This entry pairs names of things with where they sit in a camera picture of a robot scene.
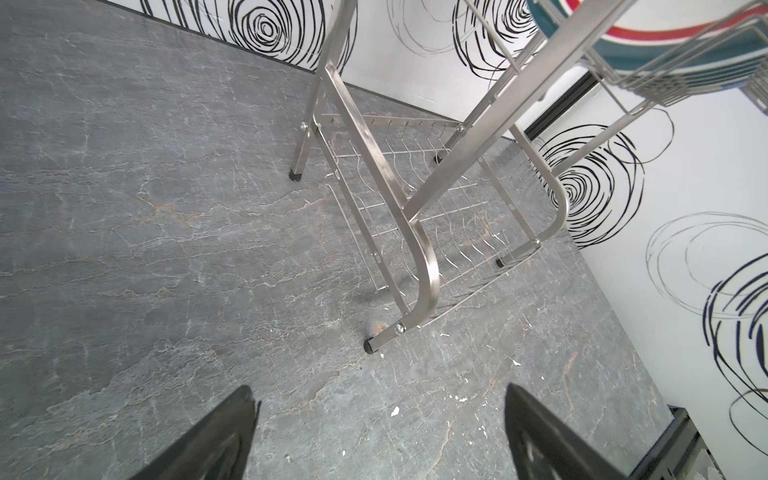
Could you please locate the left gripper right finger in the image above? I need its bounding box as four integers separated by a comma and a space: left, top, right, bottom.
505, 383, 627, 479

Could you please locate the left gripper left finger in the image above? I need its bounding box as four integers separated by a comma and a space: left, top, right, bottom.
133, 385, 261, 479

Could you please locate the green rimmed white plate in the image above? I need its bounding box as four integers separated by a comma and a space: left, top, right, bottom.
526, 0, 768, 79

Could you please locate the white plate green emblem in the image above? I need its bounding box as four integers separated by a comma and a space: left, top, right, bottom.
619, 57, 767, 106

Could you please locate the steel two-tier dish rack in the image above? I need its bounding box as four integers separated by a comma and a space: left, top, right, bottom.
287, 0, 768, 355

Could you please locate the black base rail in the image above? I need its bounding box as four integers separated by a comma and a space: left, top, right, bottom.
629, 407, 707, 479

